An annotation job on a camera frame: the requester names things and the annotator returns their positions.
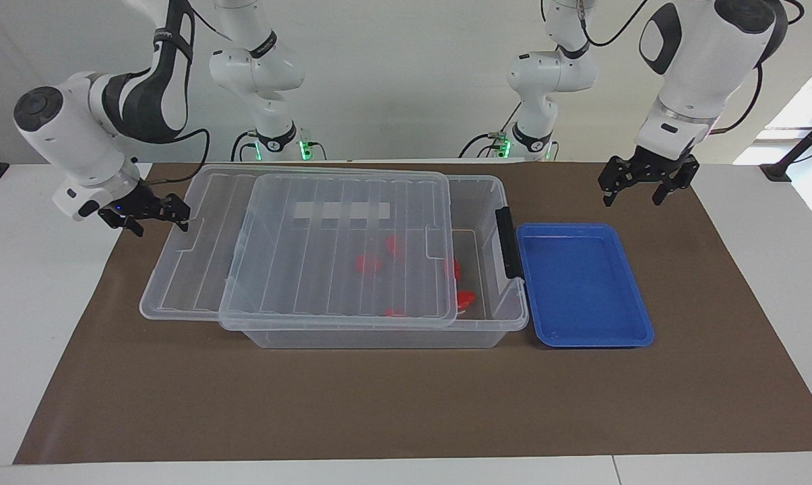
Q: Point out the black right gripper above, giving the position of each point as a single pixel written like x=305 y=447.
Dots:
x=139 y=205

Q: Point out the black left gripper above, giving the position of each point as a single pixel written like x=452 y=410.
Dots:
x=648 y=167

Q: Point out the clear ribbed box lid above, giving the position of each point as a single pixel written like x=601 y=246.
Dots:
x=176 y=283

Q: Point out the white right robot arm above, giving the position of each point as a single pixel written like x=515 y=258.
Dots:
x=69 y=141

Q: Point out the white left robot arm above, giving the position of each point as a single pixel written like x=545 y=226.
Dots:
x=695 y=67

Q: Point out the blue plastic tray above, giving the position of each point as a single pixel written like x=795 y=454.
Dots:
x=581 y=289

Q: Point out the red toy block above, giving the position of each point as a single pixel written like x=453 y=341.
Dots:
x=465 y=299

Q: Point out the clear plastic storage box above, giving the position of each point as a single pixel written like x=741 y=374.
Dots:
x=379 y=340

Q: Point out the black pole stand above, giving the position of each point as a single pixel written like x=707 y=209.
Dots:
x=779 y=170

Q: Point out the brown table mat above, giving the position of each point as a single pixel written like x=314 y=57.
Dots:
x=379 y=404

